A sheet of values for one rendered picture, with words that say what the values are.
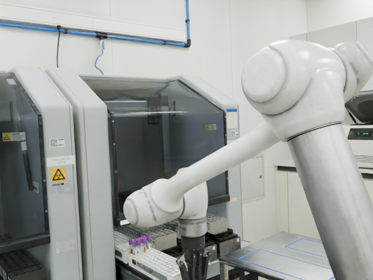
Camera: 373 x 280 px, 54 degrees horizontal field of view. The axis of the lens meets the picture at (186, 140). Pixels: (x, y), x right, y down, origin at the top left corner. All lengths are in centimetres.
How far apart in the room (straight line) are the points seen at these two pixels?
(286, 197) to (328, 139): 320
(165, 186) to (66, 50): 177
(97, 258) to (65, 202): 25
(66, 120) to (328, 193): 98
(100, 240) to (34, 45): 147
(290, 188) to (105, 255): 259
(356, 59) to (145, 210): 62
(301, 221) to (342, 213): 315
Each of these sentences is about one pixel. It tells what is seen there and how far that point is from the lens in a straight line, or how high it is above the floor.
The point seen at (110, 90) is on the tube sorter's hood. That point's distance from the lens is 166.
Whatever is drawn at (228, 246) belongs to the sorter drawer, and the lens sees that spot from 176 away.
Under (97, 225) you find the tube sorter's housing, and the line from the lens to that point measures 146.
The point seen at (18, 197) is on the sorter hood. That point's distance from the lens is 133.
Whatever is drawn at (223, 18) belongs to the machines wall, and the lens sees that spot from 348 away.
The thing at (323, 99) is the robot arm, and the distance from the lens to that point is 66.
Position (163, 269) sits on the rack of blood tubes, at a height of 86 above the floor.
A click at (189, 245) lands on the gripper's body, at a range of 117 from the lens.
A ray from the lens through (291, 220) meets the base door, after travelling 387.
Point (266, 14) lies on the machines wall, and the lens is 393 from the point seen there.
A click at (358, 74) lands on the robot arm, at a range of 81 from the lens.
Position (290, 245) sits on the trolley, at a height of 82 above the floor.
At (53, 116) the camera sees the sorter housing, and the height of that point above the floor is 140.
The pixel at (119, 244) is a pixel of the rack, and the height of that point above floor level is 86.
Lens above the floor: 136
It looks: 3 degrees down
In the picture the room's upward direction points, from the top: 2 degrees counter-clockwise
